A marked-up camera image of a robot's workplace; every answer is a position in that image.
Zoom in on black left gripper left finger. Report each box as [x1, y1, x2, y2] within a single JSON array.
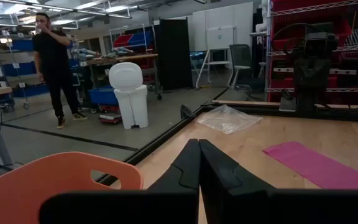
[[39, 138, 201, 224]]

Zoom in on person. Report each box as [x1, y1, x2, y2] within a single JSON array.
[[32, 12, 89, 130]]

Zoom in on wire rack with red bins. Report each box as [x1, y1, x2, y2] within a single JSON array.
[[264, 0, 358, 103]]

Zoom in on white whiteboard easel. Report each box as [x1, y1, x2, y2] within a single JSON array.
[[195, 26, 237, 90]]

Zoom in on grey office chair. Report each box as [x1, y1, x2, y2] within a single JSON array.
[[227, 44, 265, 97]]

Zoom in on red wheeled dolly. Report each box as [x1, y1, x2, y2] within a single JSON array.
[[99, 105, 122, 124]]

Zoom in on black partition screen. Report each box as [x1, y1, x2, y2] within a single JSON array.
[[157, 17, 194, 91]]

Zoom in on white plastic trash bin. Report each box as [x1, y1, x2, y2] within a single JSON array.
[[108, 62, 149, 130]]

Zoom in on pink elastic bandage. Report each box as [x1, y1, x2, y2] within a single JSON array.
[[262, 141, 358, 190]]

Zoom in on orange plastic bin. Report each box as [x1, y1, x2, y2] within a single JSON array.
[[0, 151, 144, 224]]

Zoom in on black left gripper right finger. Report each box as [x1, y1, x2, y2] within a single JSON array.
[[198, 139, 358, 224]]

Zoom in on red and blue tilted bins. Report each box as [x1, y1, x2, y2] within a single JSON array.
[[112, 30, 155, 49]]

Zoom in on wooden workbench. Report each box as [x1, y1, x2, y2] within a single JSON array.
[[85, 53, 163, 100]]

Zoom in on blue plastic crate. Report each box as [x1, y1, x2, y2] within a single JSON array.
[[88, 86, 119, 106]]

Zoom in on clear plastic zip bag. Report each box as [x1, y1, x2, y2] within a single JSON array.
[[196, 104, 264, 135]]

